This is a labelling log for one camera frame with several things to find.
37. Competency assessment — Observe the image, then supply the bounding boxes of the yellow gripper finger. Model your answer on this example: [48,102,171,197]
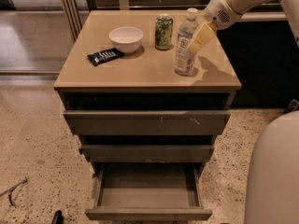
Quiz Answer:
[187,21,218,54]

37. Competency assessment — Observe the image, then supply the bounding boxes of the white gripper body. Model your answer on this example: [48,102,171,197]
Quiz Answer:
[205,0,242,30]

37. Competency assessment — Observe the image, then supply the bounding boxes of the clear blue-labelled plastic bottle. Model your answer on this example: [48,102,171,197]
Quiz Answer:
[175,7,199,76]

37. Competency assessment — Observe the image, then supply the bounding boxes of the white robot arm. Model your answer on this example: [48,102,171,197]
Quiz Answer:
[188,0,299,224]

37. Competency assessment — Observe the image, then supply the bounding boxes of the grey drawer cabinet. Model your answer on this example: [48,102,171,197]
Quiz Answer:
[53,9,242,179]

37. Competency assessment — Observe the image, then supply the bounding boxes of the grey top drawer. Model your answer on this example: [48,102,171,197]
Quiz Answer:
[64,110,230,135]

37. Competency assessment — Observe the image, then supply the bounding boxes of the grey middle drawer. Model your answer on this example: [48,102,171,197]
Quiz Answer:
[80,145,214,163]

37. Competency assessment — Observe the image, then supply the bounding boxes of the grey open bottom drawer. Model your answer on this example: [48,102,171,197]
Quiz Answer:
[85,163,212,221]

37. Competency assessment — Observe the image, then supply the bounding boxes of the green drink can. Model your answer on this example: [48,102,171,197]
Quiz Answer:
[155,14,173,50]

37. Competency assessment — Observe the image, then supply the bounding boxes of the white ceramic bowl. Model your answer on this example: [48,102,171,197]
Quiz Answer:
[109,26,143,54]

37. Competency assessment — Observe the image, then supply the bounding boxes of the dark blue snack packet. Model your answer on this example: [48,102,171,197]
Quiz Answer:
[87,48,123,66]

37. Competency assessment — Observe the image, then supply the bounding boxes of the small dark floor device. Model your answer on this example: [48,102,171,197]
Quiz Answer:
[283,99,299,114]

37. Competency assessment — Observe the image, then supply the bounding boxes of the metal window railing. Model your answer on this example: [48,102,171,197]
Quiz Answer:
[56,0,288,42]

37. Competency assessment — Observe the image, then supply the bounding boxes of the black object on floor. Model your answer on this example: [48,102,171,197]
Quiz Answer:
[51,210,63,224]

